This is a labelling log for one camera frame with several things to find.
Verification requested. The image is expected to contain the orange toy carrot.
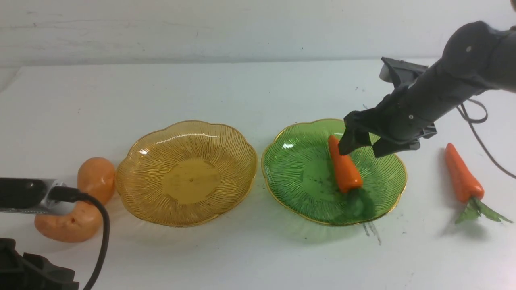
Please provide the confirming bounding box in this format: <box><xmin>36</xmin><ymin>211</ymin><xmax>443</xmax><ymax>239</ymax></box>
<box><xmin>444</xmin><ymin>143</ymin><xmax>513</xmax><ymax>224</ymax></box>
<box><xmin>328</xmin><ymin>135</ymin><xmax>375</xmax><ymax>220</ymax></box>

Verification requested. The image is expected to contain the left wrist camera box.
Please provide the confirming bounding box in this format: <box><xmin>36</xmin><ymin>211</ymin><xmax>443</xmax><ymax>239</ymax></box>
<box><xmin>0</xmin><ymin>178</ymin><xmax>80</xmax><ymax>216</ymax></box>

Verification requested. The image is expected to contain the amber ribbed plastic plate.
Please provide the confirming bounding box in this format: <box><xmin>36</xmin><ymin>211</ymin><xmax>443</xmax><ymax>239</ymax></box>
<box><xmin>115</xmin><ymin>120</ymin><xmax>258</xmax><ymax>227</ymax></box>

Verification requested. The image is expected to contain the orange toy potato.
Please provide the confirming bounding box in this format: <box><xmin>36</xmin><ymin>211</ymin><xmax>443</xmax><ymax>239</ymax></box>
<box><xmin>77</xmin><ymin>157</ymin><xmax>115</xmax><ymax>205</ymax></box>
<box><xmin>34</xmin><ymin>201</ymin><xmax>103</xmax><ymax>243</ymax></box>

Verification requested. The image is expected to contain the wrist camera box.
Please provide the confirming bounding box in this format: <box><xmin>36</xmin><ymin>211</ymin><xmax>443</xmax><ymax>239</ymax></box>
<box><xmin>0</xmin><ymin>178</ymin><xmax>80</xmax><ymax>216</ymax></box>
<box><xmin>379</xmin><ymin>57</ymin><xmax>428</xmax><ymax>88</ymax></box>

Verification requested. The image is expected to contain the green ribbed plastic plate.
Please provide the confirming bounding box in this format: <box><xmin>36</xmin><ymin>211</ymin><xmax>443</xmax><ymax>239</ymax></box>
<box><xmin>261</xmin><ymin>118</ymin><xmax>408</xmax><ymax>226</ymax></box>

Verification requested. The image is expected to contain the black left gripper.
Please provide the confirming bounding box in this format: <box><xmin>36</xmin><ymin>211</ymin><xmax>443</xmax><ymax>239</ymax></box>
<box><xmin>0</xmin><ymin>238</ymin><xmax>79</xmax><ymax>290</ymax></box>

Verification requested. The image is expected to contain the orange toy carrot on table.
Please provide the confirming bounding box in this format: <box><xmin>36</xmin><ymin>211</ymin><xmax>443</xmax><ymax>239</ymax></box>
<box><xmin>444</xmin><ymin>143</ymin><xmax>513</xmax><ymax>224</ymax></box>

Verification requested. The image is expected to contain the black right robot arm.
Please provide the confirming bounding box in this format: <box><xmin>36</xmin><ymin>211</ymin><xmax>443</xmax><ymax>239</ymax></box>
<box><xmin>338</xmin><ymin>21</ymin><xmax>516</xmax><ymax>158</ymax></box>

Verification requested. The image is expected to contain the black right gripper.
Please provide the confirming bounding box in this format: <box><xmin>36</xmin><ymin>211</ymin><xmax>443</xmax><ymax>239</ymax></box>
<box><xmin>338</xmin><ymin>87</ymin><xmax>437</xmax><ymax>158</ymax></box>

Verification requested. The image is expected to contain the black left camera cable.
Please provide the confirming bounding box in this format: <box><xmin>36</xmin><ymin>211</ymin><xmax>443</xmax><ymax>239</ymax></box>
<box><xmin>48</xmin><ymin>186</ymin><xmax>110</xmax><ymax>290</ymax></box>

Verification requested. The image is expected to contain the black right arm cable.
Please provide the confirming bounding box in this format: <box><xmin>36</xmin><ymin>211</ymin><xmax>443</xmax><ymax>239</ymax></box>
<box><xmin>457</xmin><ymin>99</ymin><xmax>516</xmax><ymax>180</ymax></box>

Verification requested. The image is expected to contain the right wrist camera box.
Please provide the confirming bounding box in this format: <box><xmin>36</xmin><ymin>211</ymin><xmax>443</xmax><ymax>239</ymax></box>
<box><xmin>379</xmin><ymin>57</ymin><xmax>428</xmax><ymax>88</ymax></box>

